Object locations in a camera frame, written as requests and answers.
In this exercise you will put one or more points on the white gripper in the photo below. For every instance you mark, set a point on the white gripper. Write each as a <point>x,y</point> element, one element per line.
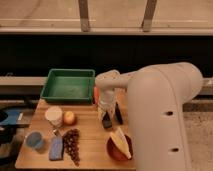
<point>107,107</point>

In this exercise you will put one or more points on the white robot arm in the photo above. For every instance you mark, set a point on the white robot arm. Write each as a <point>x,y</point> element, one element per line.
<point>155,98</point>

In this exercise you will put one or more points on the blue eraser sponge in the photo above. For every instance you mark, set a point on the blue eraser sponge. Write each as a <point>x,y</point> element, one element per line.
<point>56,149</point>

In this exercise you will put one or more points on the orange carrot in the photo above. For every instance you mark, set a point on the orange carrot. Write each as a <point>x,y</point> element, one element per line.
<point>96,95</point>

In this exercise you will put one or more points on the brown bowl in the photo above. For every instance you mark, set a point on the brown bowl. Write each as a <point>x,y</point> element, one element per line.
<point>114,152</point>

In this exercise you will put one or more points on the red yellow apple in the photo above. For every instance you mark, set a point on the red yellow apple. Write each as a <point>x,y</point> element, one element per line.
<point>69,118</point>

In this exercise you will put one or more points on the dark grape bunch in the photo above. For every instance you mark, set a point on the dark grape bunch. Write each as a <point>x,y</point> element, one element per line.
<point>70,142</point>

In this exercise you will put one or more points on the green plastic tray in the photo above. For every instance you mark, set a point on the green plastic tray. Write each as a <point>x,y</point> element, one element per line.
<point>69,85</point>

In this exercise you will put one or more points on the white paper cup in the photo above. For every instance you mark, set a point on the white paper cup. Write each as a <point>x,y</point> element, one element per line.
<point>54,115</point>

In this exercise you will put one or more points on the light blue cup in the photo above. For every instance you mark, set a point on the light blue cup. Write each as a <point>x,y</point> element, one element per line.
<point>35,140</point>

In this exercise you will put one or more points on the blue black device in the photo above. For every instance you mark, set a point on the blue black device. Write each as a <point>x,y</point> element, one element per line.
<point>11,118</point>

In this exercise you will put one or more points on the right metal window post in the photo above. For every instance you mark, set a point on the right metal window post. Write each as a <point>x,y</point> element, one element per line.
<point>148,15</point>

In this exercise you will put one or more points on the metal window post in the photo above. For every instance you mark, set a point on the metal window post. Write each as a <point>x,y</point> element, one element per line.
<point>148,15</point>
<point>84,15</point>

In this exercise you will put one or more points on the left metal window post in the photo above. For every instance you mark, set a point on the left metal window post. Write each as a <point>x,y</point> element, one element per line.
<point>84,15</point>

